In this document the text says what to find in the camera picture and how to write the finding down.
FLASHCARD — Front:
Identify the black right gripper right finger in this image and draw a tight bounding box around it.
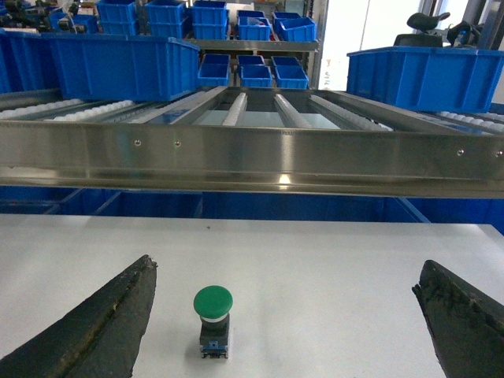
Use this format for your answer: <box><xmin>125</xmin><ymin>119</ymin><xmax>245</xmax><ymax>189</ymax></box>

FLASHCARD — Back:
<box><xmin>412</xmin><ymin>260</ymin><xmax>503</xmax><ymax>377</ymax></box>

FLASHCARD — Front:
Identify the stainless steel roller shelf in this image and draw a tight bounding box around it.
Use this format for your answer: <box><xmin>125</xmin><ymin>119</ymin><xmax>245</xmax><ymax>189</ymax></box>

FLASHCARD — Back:
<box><xmin>1</xmin><ymin>87</ymin><xmax>503</xmax><ymax>198</ymax></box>

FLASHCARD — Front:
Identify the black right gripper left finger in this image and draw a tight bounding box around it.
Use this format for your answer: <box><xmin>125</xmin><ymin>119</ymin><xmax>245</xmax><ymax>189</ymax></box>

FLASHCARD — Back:
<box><xmin>1</xmin><ymin>255</ymin><xmax>157</xmax><ymax>377</ymax></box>

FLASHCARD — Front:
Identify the green mushroom push button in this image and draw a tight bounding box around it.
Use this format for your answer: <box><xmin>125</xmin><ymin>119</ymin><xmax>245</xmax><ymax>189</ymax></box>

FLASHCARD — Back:
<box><xmin>193</xmin><ymin>285</ymin><xmax>233</xmax><ymax>359</ymax></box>

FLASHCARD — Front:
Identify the large blue bin left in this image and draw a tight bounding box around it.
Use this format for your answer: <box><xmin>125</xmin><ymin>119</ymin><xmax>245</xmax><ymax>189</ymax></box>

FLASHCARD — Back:
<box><xmin>43</xmin><ymin>33</ymin><xmax>200</xmax><ymax>102</ymax></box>

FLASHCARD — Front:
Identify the small blue bin row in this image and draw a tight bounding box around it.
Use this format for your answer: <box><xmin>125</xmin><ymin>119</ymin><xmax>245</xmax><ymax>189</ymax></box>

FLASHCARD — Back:
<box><xmin>197</xmin><ymin>54</ymin><xmax>309</xmax><ymax>89</ymax></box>

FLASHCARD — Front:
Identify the large blue bin right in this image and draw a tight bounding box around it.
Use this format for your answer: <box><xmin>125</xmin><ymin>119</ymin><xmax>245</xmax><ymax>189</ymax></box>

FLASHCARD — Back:
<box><xmin>346</xmin><ymin>46</ymin><xmax>503</xmax><ymax>113</ymax></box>

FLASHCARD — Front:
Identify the blue bin far left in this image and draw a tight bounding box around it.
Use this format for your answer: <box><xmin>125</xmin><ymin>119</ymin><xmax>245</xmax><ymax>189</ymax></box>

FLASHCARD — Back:
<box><xmin>1</xmin><ymin>29</ymin><xmax>60</xmax><ymax>94</ymax></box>

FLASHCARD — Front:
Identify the black office chair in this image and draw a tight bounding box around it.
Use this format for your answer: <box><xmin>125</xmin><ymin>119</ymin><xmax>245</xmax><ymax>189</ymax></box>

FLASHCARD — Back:
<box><xmin>393</xmin><ymin>12</ymin><xmax>450</xmax><ymax>47</ymax></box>

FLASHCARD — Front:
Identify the large blue bin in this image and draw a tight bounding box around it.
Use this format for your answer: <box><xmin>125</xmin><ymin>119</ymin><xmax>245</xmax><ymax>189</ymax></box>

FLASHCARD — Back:
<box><xmin>43</xmin><ymin>33</ymin><xmax>200</xmax><ymax>102</ymax></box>
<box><xmin>346</xmin><ymin>46</ymin><xmax>503</xmax><ymax>113</ymax></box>

